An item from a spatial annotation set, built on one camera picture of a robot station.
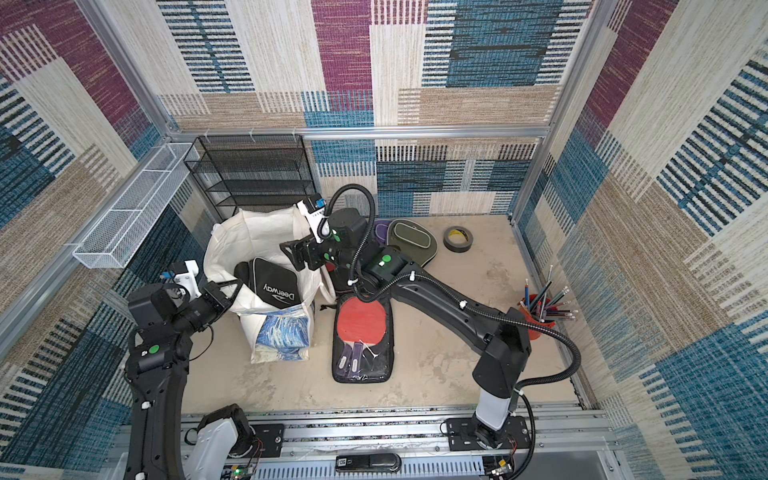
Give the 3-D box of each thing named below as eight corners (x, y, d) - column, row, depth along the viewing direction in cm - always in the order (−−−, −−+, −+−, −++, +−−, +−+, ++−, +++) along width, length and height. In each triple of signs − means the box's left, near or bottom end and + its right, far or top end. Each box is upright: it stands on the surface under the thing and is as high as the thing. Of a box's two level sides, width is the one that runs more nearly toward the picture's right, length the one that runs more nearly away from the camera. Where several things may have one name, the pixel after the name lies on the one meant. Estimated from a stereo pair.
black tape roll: (445, 252, 113) (446, 247, 111) (441, 231, 120) (442, 226, 118) (474, 252, 113) (475, 247, 111) (469, 231, 120) (470, 226, 118)
